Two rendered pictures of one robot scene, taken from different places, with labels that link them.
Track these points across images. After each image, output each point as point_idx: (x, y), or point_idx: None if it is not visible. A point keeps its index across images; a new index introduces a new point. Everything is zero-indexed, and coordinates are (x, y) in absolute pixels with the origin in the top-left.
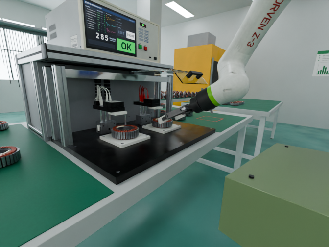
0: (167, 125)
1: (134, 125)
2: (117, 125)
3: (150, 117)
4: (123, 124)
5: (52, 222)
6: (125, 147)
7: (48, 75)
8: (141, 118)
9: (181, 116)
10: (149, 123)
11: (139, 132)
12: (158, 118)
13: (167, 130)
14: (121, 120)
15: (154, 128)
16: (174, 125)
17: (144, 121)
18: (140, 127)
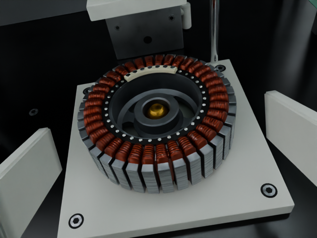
0: (136, 183)
1: (90, 55)
2: (49, 29)
3: (175, 19)
4: (75, 26)
5: None
6: None
7: None
8: (110, 30)
9: (301, 166)
10: (171, 54)
11: (4, 143)
12: (34, 134)
13: (101, 236)
14: (84, 2)
15: (77, 155)
16: (254, 159)
17: (136, 43)
18: (87, 79)
